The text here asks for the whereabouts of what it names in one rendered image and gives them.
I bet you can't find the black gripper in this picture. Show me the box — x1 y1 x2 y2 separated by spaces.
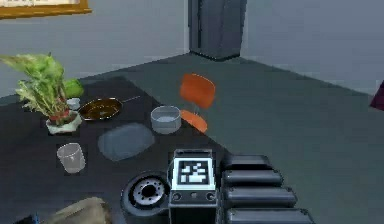
120 171 172 218

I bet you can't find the black dining table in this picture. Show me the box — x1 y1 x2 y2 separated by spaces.
0 75 231 224

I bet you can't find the grey oval plate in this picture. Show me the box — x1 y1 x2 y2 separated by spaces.
97 122 156 163

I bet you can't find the tan rounded bread loaf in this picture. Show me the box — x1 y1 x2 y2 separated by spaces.
44 196 114 224

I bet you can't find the grey round pot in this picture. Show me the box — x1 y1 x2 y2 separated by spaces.
150 105 182 135

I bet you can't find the clear drinking glass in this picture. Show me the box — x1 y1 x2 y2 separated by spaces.
56 142 87 174

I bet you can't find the dark brown frying pan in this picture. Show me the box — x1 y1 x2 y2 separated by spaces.
78 95 141 122

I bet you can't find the orange chair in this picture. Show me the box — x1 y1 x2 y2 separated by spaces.
179 73 217 134

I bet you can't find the small white cup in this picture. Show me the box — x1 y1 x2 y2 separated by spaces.
66 97 82 111

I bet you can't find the green round lettuce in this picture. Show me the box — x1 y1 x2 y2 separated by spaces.
63 78 85 100

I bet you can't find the green potted house plant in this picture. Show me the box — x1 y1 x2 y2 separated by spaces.
0 52 83 135

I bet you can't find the dark grey tall cabinet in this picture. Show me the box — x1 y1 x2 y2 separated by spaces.
187 0 248 61

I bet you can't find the dark maroon furniture corner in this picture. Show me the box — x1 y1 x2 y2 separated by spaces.
369 79 384 112

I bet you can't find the wooden framed wall picture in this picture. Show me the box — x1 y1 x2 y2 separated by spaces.
0 0 93 20

